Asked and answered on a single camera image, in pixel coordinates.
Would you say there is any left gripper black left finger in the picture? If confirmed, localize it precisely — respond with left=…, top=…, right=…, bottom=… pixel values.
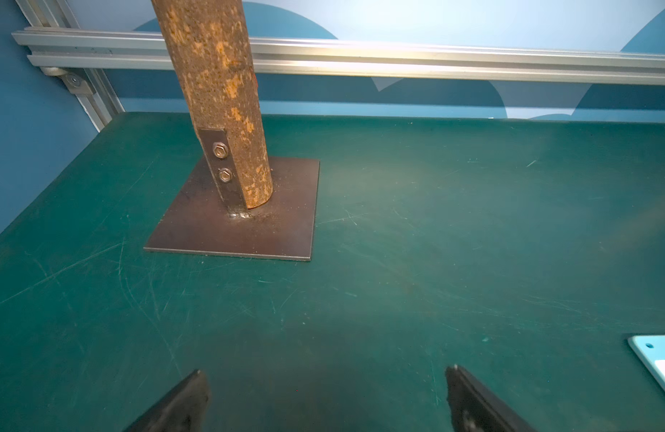
left=125, top=370, right=210, bottom=432

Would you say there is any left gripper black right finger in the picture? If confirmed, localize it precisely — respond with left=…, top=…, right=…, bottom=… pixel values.
left=445, top=365, right=535, bottom=432

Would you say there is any blue-edged white drawing tablet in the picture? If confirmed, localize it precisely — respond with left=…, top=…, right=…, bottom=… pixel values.
left=627, top=335, right=665, bottom=392

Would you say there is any rusty brown tree trunk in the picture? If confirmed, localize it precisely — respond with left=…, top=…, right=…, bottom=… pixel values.
left=152, top=1, right=274, bottom=212

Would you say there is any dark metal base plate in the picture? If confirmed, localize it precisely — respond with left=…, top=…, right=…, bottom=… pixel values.
left=143, top=157, right=320, bottom=261

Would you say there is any left rear aluminium post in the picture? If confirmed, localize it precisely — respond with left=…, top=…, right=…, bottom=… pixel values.
left=12, top=0, right=125, bottom=131

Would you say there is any rear aluminium frame rail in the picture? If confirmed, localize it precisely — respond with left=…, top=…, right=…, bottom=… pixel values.
left=12, top=27, right=665, bottom=86

